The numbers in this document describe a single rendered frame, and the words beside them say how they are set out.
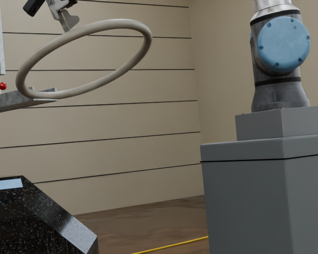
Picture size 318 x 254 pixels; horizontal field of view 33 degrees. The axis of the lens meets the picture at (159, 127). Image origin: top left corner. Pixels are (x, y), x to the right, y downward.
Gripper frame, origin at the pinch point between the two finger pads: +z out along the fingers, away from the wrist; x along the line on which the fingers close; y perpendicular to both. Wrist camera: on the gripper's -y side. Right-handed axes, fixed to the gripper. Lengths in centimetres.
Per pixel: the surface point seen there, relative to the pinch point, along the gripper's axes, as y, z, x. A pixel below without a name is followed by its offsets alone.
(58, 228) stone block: -28, 50, 21
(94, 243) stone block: -22, 58, 33
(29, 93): -22.0, 3.5, 24.0
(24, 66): -16.0, 2.7, 4.8
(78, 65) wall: -61, -228, 560
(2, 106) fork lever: -36, -2, 37
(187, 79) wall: 77, -178, 673
